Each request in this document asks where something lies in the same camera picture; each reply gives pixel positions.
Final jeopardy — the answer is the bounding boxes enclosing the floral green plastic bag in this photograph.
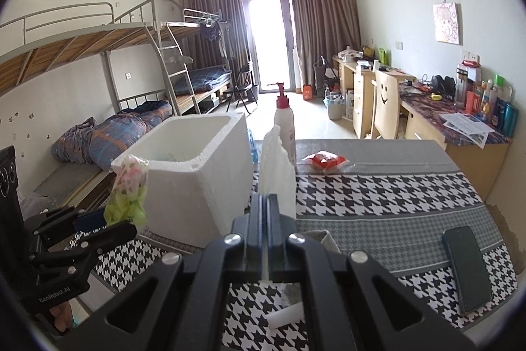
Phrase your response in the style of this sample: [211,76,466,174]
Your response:
[104,154,149,226]

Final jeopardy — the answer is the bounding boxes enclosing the black folding chair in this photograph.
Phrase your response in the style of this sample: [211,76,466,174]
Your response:
[224,63,259,115]

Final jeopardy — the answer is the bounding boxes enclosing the person's left hand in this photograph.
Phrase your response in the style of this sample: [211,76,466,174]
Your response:
[48,301,78,336]

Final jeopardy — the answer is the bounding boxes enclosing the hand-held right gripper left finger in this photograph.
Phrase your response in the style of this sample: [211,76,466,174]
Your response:
[58,192,269,351]

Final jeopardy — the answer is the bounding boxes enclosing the cartoon wall picture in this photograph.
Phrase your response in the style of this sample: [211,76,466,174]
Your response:
[432,2,463,46]

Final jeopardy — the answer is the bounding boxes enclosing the blue plaid bedding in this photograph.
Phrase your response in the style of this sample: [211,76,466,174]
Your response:
[173,67,233,96]

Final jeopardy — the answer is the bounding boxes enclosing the wooden chair with smiley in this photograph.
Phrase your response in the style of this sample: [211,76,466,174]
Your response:
[366,69,401,140]

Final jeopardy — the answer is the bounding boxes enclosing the brown curtain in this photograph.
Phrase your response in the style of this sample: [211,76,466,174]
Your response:
[286,0,361,66]
[181,0,251,88]

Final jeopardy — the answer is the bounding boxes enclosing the glass balcony door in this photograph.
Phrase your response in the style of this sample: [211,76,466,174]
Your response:
[238,0,297,92]

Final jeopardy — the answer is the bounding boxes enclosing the white spray bottle red pump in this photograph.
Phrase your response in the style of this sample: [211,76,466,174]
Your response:
[274,82,297,166]

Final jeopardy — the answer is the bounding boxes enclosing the white foam box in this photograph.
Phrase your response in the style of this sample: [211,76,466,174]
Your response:
[111,113,254,249]

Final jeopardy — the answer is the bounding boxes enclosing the black headphones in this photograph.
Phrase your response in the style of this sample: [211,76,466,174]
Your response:
[429,75,457,97]

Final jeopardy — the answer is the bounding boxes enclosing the grey trash bin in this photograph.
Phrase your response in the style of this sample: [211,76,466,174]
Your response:
[323,94,345,120]

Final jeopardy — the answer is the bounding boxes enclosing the black trolley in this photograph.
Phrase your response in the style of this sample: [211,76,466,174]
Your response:
[313,56,334,89]

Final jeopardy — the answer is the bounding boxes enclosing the black smartphone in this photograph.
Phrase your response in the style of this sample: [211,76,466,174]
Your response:
[442,225,493,316]

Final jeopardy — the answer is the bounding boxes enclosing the printed papers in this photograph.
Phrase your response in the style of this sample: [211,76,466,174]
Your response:
[439,112,496,148]

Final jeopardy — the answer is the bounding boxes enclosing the metal bunk bed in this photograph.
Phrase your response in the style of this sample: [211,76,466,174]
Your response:
[181,8,236,116]
[0,1,190,212]

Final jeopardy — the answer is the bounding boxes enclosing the dark blue quilt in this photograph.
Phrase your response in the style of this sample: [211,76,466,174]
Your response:
[119,100,172,132]

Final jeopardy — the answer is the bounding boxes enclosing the row of toiletry bottles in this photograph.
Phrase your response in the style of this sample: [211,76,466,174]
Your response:
[454,63,519,138]

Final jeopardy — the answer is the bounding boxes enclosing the metal bed ladder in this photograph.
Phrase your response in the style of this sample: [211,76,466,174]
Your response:
[144,21,195,116]

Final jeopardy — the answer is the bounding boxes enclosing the purple patterned cloth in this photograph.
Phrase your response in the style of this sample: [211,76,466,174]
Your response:
[52,118,98,163]

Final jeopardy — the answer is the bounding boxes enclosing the blue orange quilt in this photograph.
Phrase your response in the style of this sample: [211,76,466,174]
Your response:
[87,114,147,171]

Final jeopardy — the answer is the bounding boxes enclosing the red snack packet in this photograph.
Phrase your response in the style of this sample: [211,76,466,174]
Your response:
[303,151,349,174]

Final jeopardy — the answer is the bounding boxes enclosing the houndstooth tablecloth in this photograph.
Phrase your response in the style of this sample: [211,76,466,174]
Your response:
[70,139,518,351]

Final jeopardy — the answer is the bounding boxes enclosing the light wooden desk with drawers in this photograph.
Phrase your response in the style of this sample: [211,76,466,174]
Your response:
[332,55,417,138]

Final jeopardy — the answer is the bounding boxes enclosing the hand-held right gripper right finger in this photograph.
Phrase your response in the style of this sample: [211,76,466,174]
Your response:
[267,192,479,351]

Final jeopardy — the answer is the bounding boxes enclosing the hanging dark clothes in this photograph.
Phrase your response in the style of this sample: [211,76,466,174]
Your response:
[199,20,229,58]

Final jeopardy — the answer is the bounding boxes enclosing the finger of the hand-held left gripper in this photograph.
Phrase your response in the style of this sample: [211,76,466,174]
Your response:
[22,206,109,241]
[28,221,139,283]

